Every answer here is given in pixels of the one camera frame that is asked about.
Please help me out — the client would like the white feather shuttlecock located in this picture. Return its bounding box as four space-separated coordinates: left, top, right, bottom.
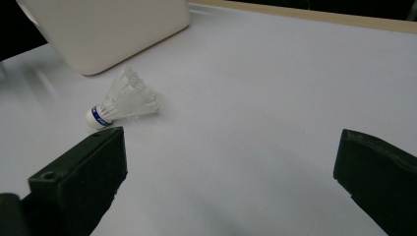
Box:
85 64 161 130

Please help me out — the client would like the cream plastic basket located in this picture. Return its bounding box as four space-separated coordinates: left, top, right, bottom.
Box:
16 0 192 77

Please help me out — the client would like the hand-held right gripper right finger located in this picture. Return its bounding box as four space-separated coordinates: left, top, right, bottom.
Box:
332 128 417 236

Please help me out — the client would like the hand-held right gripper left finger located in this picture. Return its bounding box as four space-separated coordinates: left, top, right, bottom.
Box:
28 126 129 236

